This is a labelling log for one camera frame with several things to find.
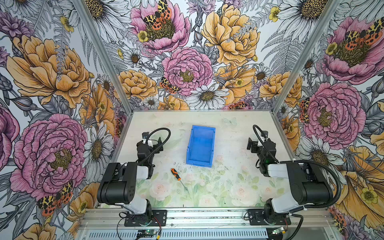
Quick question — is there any orange black screwdriver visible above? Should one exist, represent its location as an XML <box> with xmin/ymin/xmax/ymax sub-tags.
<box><xmin>171</xmin><ymin>168</ymin><xmax>188</xmax><ymax>191</ymax></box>

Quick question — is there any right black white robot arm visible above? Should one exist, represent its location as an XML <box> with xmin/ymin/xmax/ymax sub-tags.
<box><xmin>247</xmin><ymin>131</ymin><xmax>337</xmax><ymax>225</ymax></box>

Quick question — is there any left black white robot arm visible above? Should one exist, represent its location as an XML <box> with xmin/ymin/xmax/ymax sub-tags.
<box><xmin>97</xmin><ymin>132</ymin><xmax>170</xmax><ymax>226</ymax></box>

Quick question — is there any blue plastic bin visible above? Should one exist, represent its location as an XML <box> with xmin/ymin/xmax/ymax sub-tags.
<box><xmin>186</xmin><ymin>125</ymin><xmax>216</xmax><ymax>168</ymax></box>

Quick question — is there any left green circuit board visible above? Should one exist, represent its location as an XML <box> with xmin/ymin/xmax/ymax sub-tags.
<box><xmin>136</xmin><ymin>229</ymin><xmax>158</xmax><ymax>239</ymax></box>

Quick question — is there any green circuit board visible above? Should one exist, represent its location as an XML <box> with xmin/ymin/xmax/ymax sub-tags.
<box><xmin>272</xmin><ymin>227</ymin><xmax>286</xmax><ymax>235</ymax></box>
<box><xmin>136</xmin><ymin>229</ymin><xmax>158</xmax><ymax>239</ymax></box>

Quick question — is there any right green circuit board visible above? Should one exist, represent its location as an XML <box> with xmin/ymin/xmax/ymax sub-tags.
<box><xmin>272</xmin><ymin>227</ymin><xmax>286</xmax><ymax>235</ymax></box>

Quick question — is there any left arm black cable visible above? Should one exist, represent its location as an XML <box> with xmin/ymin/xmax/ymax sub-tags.
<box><xmin>137</xmin><ymin>127</ymin><xmax>172</xmax><ymax>166</ymax></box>

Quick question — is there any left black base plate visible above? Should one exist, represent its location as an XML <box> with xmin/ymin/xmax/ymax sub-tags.
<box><xmin>124</xmin><ymin>210</ymin><xmax>168</xmax><ymax>227</ymax></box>

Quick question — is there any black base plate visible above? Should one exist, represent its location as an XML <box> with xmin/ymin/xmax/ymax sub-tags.
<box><xmin>245</xmin><ymin>209</ymin><xmax>291</xmax><ymax>226</ymax></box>
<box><xmin>124</xmin><ymin>210</ymin><xmax>168</xmax><ymax>227</ymax></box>

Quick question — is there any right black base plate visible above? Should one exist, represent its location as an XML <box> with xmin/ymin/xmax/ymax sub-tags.
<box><xmin>245</xmin><ymin>209</ymin><xmax>291</xmax><ymax>226</ymax></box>

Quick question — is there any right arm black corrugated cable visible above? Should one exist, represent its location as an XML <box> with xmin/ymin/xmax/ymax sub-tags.
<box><xmin>252</xmin><ymin>124</ymin><xmax>343</xmax><ymax>209</ymax></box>

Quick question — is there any aluminium frame rail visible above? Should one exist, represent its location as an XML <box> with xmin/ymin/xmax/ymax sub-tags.
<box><xmin>79</xmin><ymin>208</ymin><xmax>334</xmax><ymax>232</ymax></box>

